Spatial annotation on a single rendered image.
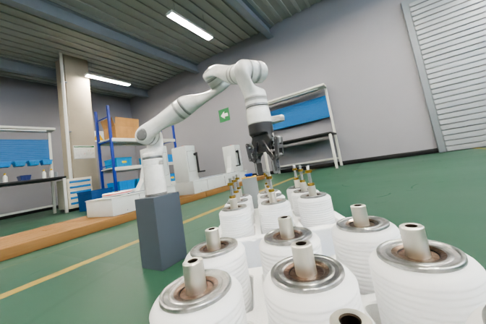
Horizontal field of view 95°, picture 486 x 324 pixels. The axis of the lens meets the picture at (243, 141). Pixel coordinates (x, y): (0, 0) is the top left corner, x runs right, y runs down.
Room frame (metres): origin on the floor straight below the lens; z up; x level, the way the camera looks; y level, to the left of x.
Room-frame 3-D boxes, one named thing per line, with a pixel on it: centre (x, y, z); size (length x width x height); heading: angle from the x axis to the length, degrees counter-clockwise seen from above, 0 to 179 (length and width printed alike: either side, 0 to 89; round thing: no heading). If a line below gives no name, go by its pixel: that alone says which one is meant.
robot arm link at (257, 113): (0.69, -0.07, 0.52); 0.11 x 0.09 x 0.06; 131
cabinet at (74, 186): (5.06, 3.92, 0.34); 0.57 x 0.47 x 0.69; 59
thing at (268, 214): (0.68, -0.06, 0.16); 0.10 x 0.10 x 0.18
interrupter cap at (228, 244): (0.37, 0.07, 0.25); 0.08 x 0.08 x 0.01
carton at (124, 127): (5.39, 2.93, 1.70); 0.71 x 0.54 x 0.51; 152
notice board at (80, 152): (5.72, 4.11, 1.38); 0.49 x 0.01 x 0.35; 149
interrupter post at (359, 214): (0.37, -0.16, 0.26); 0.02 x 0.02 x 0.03
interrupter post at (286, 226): (0.37, -0.05, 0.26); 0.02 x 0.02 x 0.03
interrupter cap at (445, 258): (0.25, -0.16, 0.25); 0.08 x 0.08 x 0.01
